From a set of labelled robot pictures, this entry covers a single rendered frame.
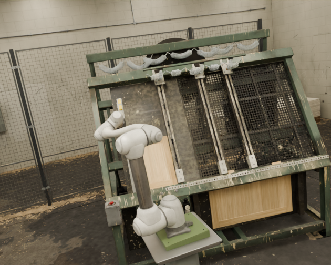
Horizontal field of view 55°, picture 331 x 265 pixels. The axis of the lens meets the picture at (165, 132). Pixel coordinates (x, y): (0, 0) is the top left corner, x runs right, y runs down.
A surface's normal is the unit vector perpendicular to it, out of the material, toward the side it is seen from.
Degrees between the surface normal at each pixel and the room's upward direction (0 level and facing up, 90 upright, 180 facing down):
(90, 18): 90
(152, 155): 59
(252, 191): 90
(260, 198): 90
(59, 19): 90
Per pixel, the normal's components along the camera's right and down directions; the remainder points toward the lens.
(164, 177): 0.07, -0.31
